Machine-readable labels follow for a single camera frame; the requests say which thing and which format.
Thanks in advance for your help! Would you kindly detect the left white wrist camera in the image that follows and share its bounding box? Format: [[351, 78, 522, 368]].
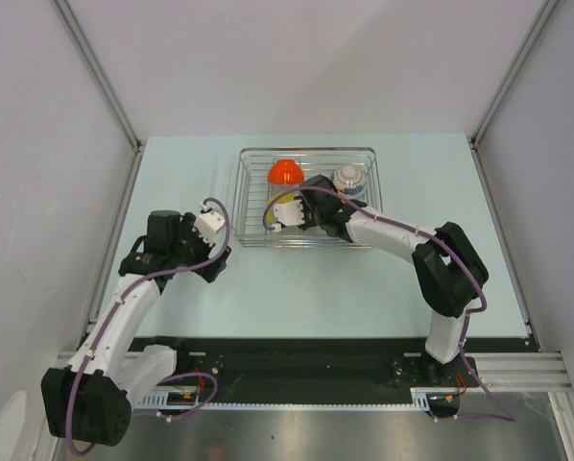
[[194, 203, 227, 247]]

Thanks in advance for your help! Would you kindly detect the red-orange bowl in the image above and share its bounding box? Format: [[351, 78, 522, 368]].
[[267, 158, 304, 185]]

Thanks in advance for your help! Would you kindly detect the wire dish rack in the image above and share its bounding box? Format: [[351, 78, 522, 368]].
[[232, 146, 383, 250]]

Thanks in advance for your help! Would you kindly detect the yellow-green bowl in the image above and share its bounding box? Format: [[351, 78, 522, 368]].
[[267, 194, 303, 231]]

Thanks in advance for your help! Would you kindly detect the blue white patterned bowl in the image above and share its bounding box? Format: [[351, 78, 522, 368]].
[[330, 164, 368, 199]]

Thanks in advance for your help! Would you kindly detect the white cable duct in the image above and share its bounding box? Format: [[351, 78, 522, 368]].
[[135, 387, 429, 413]]

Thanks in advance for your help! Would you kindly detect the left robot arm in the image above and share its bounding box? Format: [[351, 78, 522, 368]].
[[40, 198, 230, 447]]

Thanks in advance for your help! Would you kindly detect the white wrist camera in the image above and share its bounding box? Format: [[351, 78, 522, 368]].
[[270, 199, 305, 231], [194, 203, 227, 247]]

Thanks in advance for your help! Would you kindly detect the aluminium frame rail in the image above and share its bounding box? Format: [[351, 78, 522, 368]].
[[81, 347, 569, 401]]

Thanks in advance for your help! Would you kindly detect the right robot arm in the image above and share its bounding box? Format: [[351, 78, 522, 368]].
[[299, 175, 490, 385]]

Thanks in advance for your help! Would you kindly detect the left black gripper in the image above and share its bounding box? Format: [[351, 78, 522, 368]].
[[169, 213, 230, 282]]

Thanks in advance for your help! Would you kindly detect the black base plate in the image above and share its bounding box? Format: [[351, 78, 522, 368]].
[[126, 336, 534, 405]]

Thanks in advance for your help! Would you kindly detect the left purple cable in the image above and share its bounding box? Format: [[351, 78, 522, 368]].
[[68, 196, 233, 455]]

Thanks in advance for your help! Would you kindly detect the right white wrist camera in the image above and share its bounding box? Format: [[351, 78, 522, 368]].
[[270, 199, 305, 231]]

